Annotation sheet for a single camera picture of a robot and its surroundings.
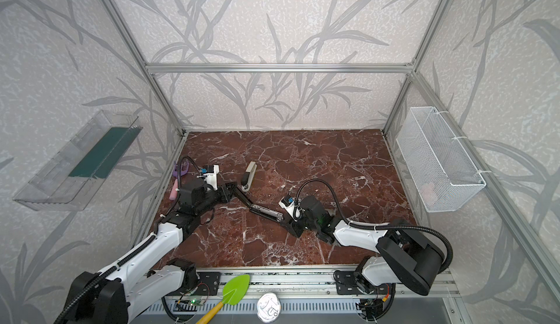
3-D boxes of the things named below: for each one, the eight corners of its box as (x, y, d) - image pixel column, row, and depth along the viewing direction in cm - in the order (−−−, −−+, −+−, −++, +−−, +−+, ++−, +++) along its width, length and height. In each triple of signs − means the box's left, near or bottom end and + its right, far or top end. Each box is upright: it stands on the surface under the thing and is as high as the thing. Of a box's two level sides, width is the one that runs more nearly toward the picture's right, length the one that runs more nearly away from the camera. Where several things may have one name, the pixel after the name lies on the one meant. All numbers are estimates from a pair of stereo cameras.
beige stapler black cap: (240, 190, 99) (238, 185, 96) (250, 165, 108) (249, 159, 105) (248, 192, 99) (246, 186, 95) (257, 167, 108) (256, 161, 104)
